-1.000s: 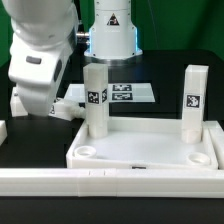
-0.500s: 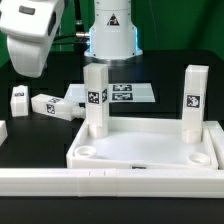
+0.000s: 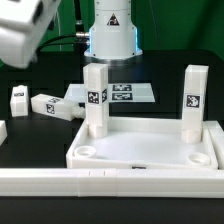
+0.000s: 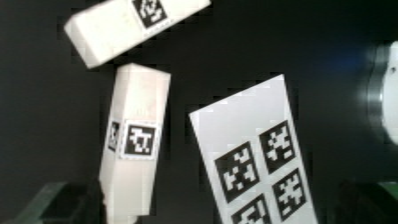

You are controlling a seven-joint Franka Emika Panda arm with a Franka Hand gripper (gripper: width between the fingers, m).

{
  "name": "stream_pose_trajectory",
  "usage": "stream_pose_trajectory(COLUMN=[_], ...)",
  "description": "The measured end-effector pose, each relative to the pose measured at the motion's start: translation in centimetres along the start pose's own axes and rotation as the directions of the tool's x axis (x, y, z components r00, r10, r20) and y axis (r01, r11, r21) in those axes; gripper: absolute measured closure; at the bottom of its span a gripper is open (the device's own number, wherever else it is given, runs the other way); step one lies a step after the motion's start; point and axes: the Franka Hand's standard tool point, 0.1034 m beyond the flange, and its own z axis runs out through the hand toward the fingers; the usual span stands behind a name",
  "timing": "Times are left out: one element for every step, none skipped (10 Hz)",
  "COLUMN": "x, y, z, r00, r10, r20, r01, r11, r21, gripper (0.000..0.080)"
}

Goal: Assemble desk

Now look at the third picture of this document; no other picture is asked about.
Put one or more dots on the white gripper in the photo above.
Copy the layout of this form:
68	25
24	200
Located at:
23	24

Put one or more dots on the white desk top tray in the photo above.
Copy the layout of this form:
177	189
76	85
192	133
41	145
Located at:
141	143

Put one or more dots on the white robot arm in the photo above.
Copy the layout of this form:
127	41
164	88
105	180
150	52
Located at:
113	35

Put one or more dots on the white left fence block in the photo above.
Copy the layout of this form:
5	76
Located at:
3	131

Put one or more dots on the white right fence bar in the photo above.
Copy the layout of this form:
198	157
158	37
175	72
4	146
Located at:
217	136

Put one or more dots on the white fence bar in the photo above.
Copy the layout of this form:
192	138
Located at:
112	182
217	136

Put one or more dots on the white front fence bar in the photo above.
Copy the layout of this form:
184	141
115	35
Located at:
112	182

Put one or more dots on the white marker base plate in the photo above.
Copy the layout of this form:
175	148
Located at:
117	92

